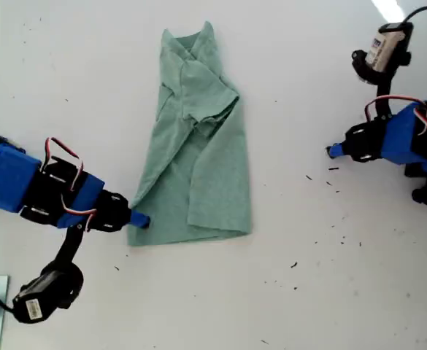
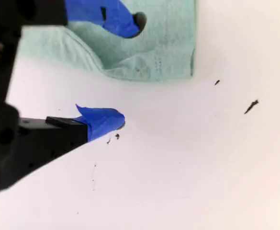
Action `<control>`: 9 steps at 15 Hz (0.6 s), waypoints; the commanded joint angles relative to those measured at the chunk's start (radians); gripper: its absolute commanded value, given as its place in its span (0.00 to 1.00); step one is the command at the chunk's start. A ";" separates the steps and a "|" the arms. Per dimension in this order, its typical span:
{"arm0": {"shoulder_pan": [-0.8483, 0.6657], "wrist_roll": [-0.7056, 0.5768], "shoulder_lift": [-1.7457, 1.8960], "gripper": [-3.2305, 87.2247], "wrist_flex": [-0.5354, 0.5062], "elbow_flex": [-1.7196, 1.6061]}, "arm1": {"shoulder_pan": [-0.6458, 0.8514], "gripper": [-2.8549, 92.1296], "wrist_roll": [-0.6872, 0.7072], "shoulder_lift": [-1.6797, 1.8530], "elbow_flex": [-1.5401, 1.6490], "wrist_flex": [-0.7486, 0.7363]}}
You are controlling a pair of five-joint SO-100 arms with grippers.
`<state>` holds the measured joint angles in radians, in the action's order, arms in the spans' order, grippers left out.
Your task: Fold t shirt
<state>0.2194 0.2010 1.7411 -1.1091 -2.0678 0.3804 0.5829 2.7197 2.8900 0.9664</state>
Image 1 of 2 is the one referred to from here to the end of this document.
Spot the green t-shirt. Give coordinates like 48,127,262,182
127,20,253,248

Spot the black camera stalk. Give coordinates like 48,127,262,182
375,78,395,121
50,222,85,273

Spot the black camera box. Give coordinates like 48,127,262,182
12,260,85,324
351,21,414,85

